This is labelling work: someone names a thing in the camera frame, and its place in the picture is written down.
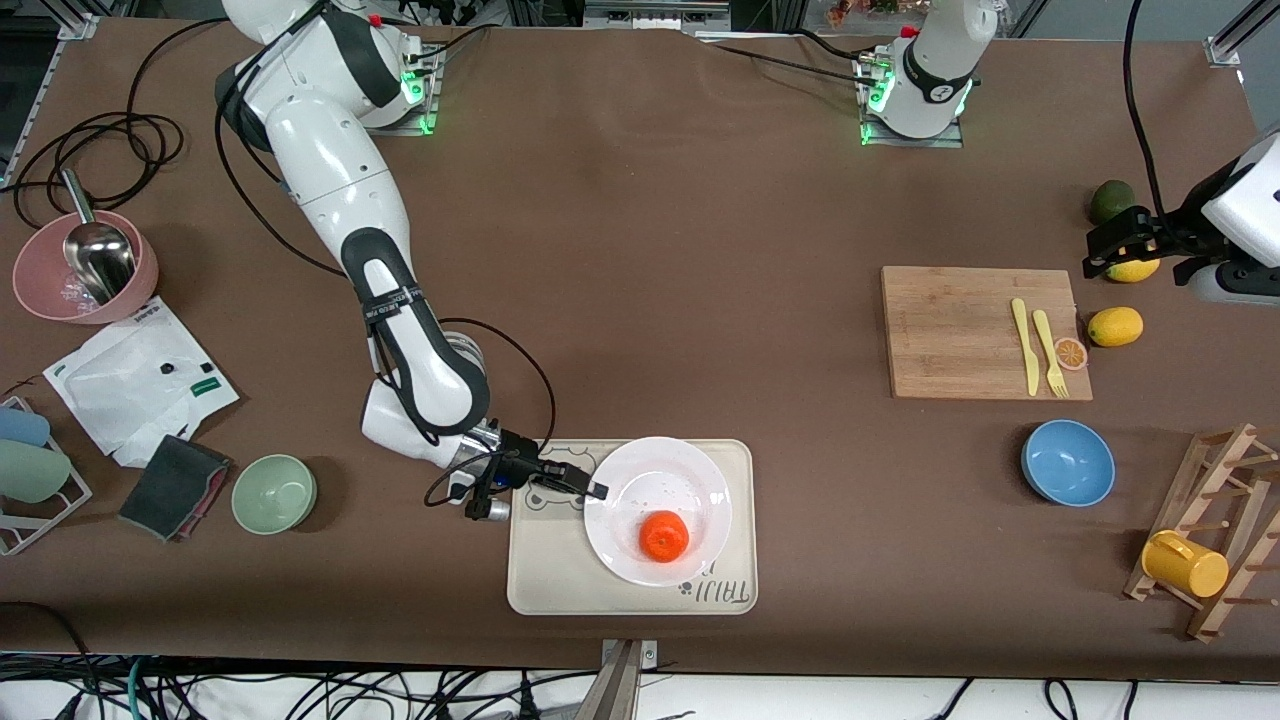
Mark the white round plate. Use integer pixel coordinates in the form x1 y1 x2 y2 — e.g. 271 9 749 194
584 436 733 588

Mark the blue bowl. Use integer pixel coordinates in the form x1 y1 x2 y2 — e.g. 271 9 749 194
1021 419 1116 508

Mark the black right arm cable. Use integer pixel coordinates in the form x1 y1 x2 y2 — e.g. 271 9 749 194
215 0 557 509

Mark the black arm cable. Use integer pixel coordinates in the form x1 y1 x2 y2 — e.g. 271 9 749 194
1125 0 1166 216
215 0 557 509

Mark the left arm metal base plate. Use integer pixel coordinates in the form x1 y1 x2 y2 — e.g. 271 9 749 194
855 50 966 149

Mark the black coiled cable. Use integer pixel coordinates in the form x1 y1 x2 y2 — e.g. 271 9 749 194
0 18 231 226

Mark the metal scoop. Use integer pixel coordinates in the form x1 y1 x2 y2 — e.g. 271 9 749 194
60 168 138 306

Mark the white plastic bag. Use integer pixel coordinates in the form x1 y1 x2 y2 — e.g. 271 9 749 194
43 296 241 469

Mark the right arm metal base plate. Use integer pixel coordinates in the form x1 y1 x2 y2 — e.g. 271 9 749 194
360 45 441 137

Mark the yellow mug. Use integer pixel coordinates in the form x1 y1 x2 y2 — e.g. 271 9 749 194
1141 530 1230 599

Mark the aluminium frame post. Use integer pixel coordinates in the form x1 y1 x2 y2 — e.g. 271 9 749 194
1205 0 1280 69
55 0 111 41

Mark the pale green bowl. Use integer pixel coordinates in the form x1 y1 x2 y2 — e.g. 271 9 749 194
231 454 318 536

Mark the wooden cutting board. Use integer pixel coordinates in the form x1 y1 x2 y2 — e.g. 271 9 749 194
881 266 1094 402

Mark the light blue cup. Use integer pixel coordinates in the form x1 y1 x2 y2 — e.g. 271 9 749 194
0 405 51 448

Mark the yellow plastic fork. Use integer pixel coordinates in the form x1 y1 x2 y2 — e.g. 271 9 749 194
1032 309 1070 399

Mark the wooden cup rack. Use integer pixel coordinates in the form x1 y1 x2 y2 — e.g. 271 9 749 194
1124 423 1280 643

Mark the black base cable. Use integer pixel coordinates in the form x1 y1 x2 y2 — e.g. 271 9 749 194
700 30 873 83
412 25 491 79

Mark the orange fruit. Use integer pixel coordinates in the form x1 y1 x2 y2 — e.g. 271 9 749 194
639 511 690 562

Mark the pale green cup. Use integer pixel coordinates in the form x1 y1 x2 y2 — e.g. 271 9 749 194
0 440 73 504

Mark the cream bear print tray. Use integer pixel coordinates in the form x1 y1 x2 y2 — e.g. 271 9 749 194
506 439 759 616

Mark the dark green avocado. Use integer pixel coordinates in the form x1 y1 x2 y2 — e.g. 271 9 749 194
1089 180 1138 226

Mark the pink bowl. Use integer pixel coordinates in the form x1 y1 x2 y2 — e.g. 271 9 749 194
12 210 160 325

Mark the dark grey folded cloth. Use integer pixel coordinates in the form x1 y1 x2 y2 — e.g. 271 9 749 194
118 435 226 541

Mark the yellow plastic knife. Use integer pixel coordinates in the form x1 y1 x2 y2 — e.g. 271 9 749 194
1011 298 1041 397

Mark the white wire rack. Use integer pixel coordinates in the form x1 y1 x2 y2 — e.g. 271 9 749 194
0 396 93 557

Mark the metal frame bracket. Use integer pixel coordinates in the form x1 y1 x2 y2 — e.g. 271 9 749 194
583 0 733 36

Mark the pink folded cloth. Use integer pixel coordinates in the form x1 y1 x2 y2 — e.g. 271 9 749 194
170 465 233 543

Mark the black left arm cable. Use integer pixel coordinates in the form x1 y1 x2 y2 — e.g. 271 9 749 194
1125 0 1166 216

